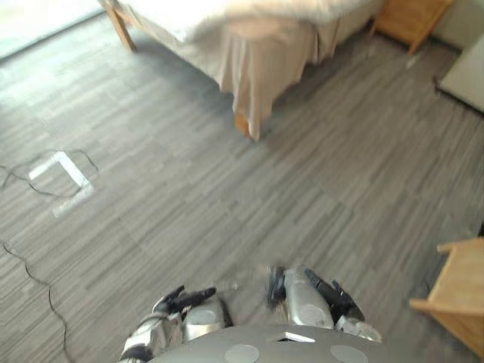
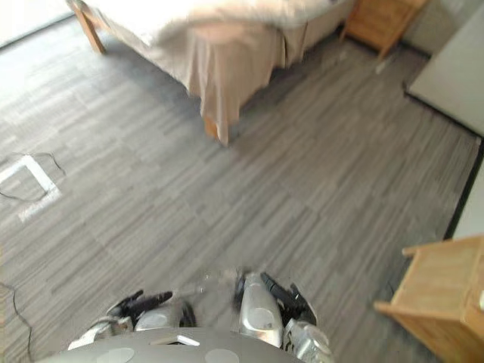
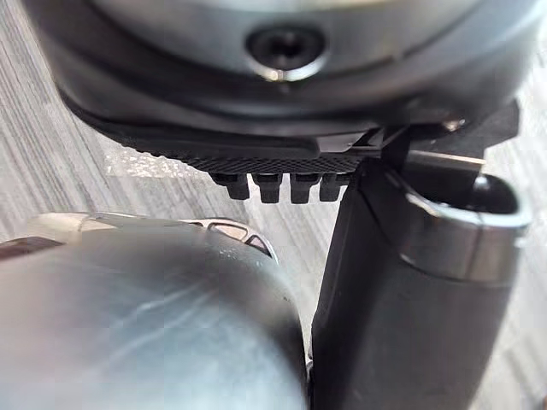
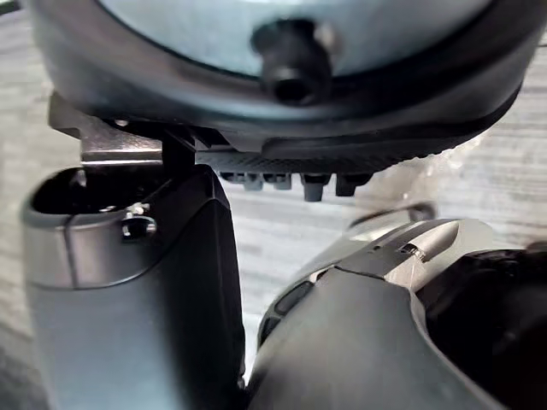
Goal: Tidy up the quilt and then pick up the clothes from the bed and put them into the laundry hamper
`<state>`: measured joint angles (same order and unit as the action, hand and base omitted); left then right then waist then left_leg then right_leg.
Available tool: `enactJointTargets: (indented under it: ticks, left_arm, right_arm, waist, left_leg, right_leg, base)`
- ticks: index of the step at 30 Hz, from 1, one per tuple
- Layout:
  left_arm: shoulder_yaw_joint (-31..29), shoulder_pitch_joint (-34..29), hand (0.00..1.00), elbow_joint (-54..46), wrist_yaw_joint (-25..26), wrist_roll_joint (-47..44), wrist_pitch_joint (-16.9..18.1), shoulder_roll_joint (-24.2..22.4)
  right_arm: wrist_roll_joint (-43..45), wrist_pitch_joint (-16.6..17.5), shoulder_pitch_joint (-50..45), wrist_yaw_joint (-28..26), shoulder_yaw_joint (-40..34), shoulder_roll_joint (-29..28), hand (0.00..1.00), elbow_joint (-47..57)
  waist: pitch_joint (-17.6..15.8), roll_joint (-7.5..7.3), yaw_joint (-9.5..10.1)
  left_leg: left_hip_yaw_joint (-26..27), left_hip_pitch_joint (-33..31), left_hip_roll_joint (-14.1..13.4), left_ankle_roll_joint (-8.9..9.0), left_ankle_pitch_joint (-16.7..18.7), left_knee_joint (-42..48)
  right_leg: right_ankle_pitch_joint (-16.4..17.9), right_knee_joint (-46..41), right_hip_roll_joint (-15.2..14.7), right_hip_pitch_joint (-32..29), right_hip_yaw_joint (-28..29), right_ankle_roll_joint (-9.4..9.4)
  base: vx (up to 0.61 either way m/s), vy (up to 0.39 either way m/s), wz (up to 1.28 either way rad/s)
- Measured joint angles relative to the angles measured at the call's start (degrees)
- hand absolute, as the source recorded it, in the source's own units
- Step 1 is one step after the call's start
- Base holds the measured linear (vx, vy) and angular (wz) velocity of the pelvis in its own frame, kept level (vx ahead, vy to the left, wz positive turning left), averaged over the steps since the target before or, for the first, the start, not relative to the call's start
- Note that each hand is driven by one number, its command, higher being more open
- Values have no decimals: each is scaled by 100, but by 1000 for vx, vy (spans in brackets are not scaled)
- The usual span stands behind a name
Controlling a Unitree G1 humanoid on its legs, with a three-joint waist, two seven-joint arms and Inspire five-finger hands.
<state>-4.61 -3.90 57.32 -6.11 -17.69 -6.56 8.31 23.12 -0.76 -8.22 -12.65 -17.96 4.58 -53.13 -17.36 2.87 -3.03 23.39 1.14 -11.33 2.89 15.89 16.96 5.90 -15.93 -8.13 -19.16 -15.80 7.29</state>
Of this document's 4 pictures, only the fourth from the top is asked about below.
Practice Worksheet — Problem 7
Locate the silver robot leg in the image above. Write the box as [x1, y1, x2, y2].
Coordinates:
[245, 215, 547, 410]

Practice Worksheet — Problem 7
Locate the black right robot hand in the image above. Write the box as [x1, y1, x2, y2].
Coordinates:
[19, 0, 547, 410]

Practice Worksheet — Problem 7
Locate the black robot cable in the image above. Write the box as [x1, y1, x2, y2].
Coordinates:
[348, 202, 438, 228]

